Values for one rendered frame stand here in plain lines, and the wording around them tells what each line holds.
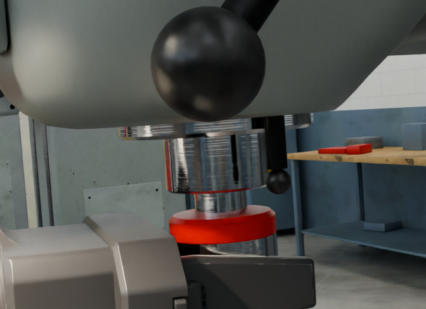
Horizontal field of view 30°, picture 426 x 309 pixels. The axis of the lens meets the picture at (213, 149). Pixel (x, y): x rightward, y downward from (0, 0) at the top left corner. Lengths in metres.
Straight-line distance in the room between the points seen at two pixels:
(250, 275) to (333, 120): 7.20
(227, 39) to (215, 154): 0.13
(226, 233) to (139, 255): 0.05
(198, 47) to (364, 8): 0.11
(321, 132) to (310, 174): 0.48
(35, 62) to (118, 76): 0.03
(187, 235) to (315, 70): 0.09
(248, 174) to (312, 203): 7.61
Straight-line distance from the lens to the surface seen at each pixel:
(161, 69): 0.20
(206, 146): 0.33
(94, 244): 0.31
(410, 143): 6.21
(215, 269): 0.32
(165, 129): 0.31
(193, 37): 0.19
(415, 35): 0.41
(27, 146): 8.68
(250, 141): 0.33
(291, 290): 0.33
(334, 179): 7.59
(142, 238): 0.30
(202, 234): 0.33
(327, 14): 0.28
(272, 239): 0.34
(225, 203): 0.34
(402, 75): 6.74
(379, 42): 0.31
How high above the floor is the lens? 1.32
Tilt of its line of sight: 3 degrees down
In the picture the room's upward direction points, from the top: 4 degrees counter-clockwise
